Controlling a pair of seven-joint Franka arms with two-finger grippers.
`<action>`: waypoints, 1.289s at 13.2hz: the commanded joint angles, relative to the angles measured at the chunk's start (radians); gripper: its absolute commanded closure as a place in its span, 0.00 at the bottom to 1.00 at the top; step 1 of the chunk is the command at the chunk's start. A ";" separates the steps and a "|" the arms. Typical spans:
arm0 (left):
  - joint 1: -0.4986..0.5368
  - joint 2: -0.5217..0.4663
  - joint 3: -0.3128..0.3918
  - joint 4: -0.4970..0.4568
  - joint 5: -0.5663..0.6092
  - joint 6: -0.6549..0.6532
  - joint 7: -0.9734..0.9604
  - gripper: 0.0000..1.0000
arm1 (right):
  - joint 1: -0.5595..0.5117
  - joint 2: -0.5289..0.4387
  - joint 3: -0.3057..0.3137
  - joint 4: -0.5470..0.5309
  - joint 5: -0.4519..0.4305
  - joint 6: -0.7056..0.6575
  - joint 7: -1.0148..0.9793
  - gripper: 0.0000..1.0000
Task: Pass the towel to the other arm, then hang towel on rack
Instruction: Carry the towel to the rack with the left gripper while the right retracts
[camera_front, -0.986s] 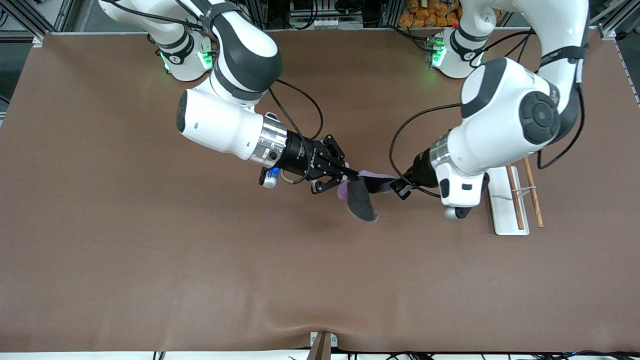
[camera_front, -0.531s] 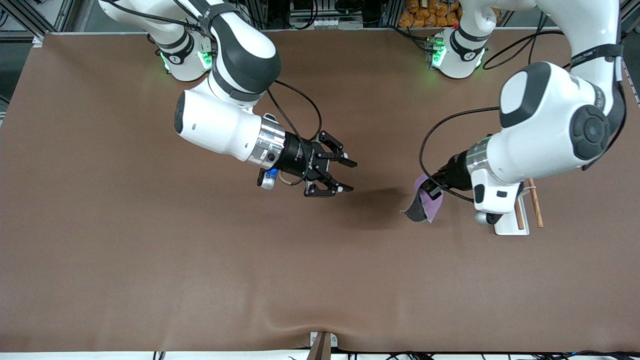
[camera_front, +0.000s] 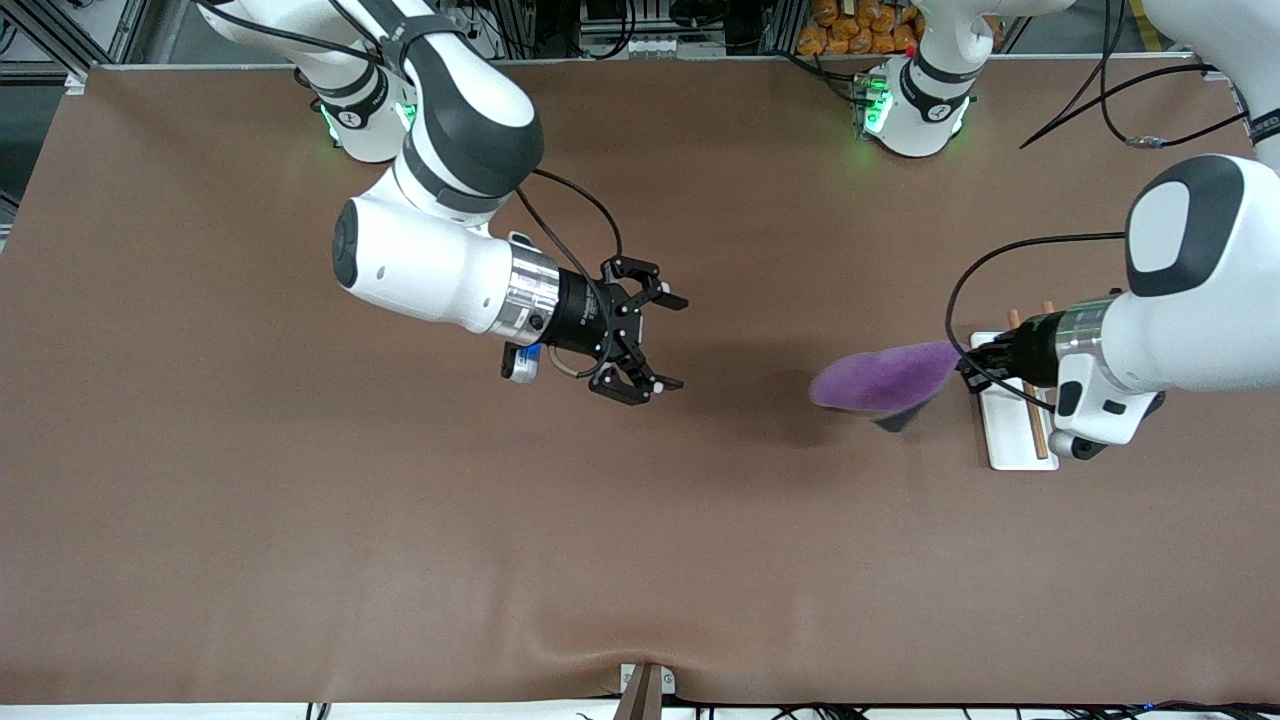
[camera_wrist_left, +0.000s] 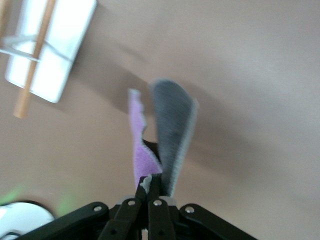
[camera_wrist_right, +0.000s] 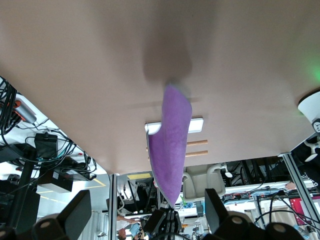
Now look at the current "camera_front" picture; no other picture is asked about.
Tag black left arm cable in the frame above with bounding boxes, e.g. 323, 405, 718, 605
945, 0, 1251, 413

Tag brown table mat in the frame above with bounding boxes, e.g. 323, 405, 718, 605
0, 58, 1280, 706

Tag purple and grey towel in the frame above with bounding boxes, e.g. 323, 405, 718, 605
808, 340, 963, 434

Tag orange snack packets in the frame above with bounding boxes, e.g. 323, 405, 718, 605
797, 0, 926, 57

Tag white rack base plate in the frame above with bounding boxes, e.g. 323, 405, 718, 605
970, 330, 1061, 472

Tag grey metal mount bracket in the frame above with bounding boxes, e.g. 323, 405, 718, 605
612, 663, 677, 720

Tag aluminium frame profile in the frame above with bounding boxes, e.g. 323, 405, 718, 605
0, 0, 151, 96

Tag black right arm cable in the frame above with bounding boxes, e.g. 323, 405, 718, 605
515, 168, 626, 381

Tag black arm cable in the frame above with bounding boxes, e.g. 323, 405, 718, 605
515, 168, 626, 381
945, 0, 1251, 413

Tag grey metal equipment shelf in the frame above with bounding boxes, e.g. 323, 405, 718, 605
578, 0, 729, 59

